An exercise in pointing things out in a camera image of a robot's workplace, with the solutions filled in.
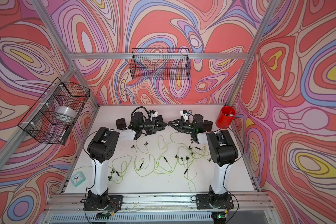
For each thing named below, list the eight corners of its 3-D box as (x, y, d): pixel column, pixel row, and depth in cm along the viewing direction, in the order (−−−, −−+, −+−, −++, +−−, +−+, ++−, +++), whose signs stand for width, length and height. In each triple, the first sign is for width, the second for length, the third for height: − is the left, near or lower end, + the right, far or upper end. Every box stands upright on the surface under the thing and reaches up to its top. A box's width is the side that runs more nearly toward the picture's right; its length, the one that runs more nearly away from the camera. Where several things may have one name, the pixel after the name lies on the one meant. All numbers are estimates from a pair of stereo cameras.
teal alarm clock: (71, 178, 84) (68, 177, 82) (81, 171, 87) (79, 169, 84) (76, 187, 81) (73, 186, 78) (86, 179, 83) (84, 178, 81)
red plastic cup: (217, 129, 106) (222, 117, 96) (214, 117, 114) (218, 106, 103) (231, 129, 106) (238, 117, 96) (227, 117, 114) (233, 106, 103)
